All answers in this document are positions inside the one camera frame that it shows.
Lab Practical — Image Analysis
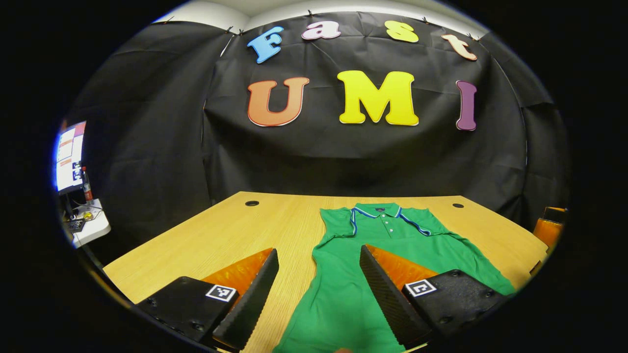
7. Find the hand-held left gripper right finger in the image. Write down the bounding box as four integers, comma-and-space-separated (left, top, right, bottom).
360, 244, 511, 350

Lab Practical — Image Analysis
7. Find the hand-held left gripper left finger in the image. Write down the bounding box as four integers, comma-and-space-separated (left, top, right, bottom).
136, 248, 279, 352

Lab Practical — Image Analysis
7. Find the green T-shirt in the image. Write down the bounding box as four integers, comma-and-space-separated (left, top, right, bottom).
272, 202, 516, 353

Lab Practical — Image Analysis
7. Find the black backdrop cloth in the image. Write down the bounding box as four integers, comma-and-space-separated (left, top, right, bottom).
59, 11, 572, 268

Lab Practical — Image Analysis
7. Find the white side table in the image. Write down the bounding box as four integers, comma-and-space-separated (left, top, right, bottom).
69, 198, 111, 249

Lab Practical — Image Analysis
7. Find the red bottle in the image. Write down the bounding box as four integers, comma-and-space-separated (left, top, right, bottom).
80, 167, 94, 203

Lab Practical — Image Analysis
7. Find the computer monitor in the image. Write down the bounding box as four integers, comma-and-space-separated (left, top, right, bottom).
53, 121, 87, 195

